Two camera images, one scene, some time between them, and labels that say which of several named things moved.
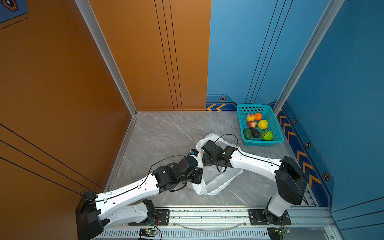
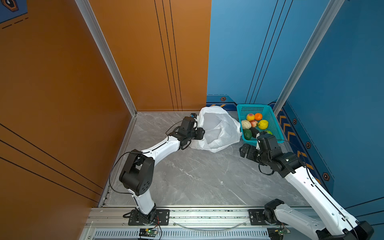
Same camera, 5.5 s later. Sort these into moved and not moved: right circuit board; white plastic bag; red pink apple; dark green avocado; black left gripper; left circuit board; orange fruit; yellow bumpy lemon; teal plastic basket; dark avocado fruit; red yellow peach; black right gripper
Moved: white plastic bag; black right gripper; black left gripper; red pink apple
Not moved: right circuit board; red yellow peach; yellow bumpy lemon; left circuit board; teal plastic basket; dark green avocado; orange fruit; dark avocado fruit
